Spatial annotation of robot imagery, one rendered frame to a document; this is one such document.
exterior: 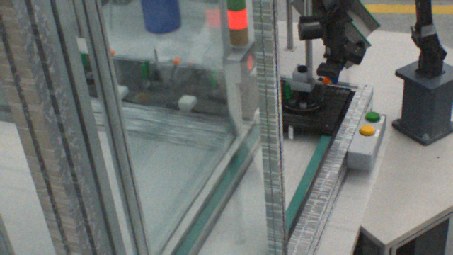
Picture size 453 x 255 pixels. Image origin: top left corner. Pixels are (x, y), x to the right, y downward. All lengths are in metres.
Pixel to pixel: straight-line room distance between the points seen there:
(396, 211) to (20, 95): 1.45
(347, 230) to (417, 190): 0.25
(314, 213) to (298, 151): 0.32
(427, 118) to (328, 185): 0.45
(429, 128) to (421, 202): 0.29
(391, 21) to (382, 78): 2.40
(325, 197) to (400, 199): 0.25
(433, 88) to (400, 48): 0.65
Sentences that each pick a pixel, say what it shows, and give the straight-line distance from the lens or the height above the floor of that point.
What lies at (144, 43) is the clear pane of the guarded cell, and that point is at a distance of 0.66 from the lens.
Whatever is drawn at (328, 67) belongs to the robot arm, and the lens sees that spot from 1.89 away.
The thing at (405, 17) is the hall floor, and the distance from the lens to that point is 4.87.
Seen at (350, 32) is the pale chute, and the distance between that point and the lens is 2.30.
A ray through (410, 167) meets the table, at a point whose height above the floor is 0.86.
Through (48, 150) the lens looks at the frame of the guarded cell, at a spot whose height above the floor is 1.79.
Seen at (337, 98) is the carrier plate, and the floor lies 0.97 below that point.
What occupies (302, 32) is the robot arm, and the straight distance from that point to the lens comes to 1.88.
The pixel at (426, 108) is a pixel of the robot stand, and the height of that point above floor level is 0.98.
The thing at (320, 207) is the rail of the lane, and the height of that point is 0.96.
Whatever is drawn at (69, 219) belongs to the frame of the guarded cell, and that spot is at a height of 1.72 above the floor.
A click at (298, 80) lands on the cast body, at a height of 1.06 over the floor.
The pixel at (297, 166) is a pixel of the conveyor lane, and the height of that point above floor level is 0.92.
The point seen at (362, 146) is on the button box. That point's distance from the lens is 1.91.
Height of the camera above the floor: 2.08
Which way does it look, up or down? 34 degrees down
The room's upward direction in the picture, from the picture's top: 6 degrees counter-clockwise
